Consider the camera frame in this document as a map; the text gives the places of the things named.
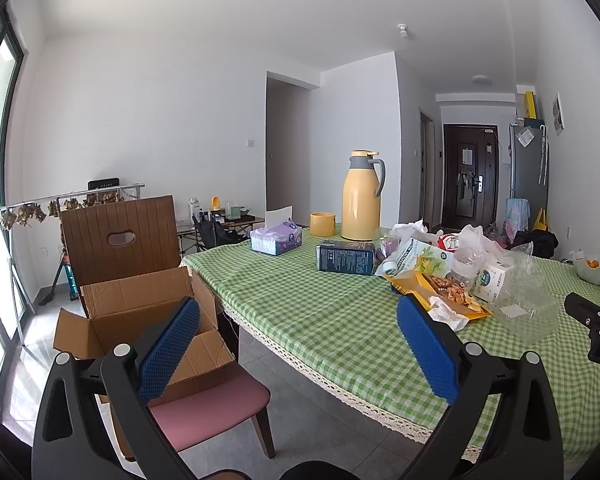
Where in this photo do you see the clear plastic clamshell container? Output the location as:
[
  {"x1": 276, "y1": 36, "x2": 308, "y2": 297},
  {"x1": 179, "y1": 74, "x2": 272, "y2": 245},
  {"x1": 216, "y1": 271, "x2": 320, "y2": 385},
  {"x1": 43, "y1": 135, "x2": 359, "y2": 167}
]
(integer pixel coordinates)
[{"x1": 493, "y1": 252, "x2": 559, "y2": 344}]

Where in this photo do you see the white milk carton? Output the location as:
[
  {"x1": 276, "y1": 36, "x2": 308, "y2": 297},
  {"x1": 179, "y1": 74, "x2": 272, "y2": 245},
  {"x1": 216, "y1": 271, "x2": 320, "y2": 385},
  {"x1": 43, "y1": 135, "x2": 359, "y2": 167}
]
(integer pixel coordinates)
[{"x1": 471, "y1": 260, "x2": 514, "y2": 304}]

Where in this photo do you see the white tissue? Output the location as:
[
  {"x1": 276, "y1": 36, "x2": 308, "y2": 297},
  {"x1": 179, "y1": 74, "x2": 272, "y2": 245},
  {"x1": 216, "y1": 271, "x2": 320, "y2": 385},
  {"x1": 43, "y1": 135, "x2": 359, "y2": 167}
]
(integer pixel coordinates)
[{"x1": 428, "y1": 296, "x2": 469, "y2": 332}]

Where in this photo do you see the clear plastic bottle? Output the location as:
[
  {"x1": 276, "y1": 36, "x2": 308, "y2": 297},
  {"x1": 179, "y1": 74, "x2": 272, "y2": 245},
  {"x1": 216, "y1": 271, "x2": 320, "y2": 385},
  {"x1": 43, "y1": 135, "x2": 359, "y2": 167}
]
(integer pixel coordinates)
[{"x1": 448, "y1": 248, "x2": 481, "y2": 292}]

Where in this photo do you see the white plastic bag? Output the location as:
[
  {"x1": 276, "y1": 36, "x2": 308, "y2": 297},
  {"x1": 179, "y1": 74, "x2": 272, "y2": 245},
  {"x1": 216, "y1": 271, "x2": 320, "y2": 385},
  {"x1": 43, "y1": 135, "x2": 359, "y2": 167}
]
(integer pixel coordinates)
[{"x1": 454, "y1": 224, "x2": 507, "y2": 266}]

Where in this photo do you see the yellow snack bag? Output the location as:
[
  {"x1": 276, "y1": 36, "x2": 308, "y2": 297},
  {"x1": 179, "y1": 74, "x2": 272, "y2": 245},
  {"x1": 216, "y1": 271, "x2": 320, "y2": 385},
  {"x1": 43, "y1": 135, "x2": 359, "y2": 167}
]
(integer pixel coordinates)
[{"x1": 385, "y1": 270, "x2": 492, "y2": 321}]

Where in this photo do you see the red white snack wrapper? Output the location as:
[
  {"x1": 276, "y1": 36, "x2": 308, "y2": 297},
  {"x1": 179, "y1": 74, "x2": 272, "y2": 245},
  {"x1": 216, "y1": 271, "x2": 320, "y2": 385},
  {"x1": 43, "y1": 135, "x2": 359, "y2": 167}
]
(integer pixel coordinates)
[{"x1": 438, "y1": 233, "x2": 460, "y2": 252}]

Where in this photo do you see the green white snack bag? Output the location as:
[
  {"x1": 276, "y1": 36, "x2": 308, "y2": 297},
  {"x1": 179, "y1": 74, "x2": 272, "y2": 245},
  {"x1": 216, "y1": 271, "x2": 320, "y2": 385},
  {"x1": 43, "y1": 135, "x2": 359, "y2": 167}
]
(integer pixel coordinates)
[{"x1": 375, "y1": 237, "x2": 453, "y2": 278}]

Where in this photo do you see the dark blue carton box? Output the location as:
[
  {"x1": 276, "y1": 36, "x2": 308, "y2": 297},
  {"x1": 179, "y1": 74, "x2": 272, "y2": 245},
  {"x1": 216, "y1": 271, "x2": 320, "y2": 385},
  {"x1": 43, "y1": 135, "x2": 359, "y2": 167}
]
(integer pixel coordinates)
[{"x1": 316, "y1": 240, "x2": 375, "y2": 275}]

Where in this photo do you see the green fruit bowl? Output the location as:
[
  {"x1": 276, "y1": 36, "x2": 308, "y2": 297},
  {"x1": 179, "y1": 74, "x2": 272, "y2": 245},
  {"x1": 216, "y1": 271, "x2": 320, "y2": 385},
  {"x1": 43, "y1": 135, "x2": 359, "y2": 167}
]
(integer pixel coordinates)
[{"x1": 569, "y1": 250, "x2": 600, "y2": 285}]

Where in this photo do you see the cardboard box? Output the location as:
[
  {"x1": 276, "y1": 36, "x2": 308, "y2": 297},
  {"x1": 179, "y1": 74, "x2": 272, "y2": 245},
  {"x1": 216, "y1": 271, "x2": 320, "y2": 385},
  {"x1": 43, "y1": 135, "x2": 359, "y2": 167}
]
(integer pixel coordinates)
[{"x1": 54, "y1": 266, "x2": 235, "y2": 405}]

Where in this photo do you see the blue vacuum cleaner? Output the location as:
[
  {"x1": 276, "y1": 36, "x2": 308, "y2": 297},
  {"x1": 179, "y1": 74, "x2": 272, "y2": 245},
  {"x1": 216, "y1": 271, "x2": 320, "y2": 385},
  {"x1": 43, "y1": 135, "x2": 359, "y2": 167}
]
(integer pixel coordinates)
[{"x1": 36, "y1": 250, "x2": 80, "y2": 306}]

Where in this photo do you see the dark entrance door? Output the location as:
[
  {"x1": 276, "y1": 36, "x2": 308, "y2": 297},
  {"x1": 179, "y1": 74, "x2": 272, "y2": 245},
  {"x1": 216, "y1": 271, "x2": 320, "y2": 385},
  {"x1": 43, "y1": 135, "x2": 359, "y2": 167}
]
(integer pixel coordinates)
[{"x1": 442, "y1": 124, "x2": 498, "y2": 231}]

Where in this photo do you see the brown wooden chair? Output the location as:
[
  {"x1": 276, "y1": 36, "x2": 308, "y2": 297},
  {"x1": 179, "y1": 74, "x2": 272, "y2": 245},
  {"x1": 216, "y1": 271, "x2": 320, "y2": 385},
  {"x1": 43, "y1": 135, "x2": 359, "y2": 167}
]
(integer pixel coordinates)
[{"x1": 60, "y1": 196, "x2": 275, "y2": 458}]

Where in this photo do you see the grey refrigerator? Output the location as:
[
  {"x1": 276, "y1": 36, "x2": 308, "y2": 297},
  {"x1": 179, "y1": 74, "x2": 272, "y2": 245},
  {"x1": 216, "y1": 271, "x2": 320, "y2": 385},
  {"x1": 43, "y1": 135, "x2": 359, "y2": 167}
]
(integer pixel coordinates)
[{"x1": 509, "y1": 118, "x2": 550, "y2": 231}]

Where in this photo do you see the green checkered tablecloth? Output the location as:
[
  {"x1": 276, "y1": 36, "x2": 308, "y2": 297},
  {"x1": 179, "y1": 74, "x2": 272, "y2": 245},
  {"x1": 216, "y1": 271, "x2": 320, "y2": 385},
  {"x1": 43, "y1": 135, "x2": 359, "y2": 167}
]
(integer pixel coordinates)
[{"x1": 181, "y1": 234, "x2": 600, "y2": 460}]

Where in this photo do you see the metal drying rack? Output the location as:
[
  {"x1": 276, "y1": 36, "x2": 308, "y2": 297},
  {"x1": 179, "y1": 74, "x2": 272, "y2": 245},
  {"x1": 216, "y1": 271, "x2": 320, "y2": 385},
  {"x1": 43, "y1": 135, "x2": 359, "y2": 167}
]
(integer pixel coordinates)
[{"x1": 0, "y1": 182, "x2": 145, "y2": 344}]

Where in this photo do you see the black folding chair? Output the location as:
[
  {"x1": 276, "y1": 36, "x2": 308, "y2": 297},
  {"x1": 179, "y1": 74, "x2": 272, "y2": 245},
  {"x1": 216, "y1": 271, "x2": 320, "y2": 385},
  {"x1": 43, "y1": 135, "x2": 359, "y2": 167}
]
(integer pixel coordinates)
[{"x1": 194, "y1": 216, "x2": 256, "y2": 252}]

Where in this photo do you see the black router box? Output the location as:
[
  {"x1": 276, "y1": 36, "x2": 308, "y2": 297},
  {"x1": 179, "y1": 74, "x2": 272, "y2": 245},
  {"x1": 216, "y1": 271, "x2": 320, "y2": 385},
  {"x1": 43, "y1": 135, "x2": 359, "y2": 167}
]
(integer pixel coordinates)
[{"x1": 87, "y1": 178, "x2": 120, "y2": 191}]

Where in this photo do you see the folding camp table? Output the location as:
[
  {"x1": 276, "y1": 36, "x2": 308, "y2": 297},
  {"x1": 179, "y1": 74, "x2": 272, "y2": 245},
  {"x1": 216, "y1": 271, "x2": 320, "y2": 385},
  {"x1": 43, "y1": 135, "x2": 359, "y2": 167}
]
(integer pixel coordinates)
[{"x1": 176, "y1": 214, "x2": 264, "y2": 256}]

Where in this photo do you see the purple tissue pack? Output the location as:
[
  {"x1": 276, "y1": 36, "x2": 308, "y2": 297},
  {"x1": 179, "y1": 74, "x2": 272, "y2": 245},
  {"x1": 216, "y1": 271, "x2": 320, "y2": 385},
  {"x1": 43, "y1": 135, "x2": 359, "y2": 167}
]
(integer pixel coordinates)
[{"x1": 250, "y1": 206, "x2": 302, "y2": 256}]

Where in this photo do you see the yellow thermos jug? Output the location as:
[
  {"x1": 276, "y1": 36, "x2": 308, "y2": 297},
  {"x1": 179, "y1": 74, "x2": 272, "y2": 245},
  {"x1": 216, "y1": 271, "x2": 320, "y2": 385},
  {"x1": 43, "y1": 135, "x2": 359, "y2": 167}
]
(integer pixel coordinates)
[{"x1": 341, "y1": 150, "x2": 386, "y2": 242}]

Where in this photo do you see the yellow cup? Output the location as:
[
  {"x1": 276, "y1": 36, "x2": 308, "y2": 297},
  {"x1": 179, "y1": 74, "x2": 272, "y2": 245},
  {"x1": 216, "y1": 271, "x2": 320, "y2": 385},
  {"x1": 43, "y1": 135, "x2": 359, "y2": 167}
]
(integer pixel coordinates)
[{"x1": 310, "y1": 212, "x2": 336, "y2": 237}]

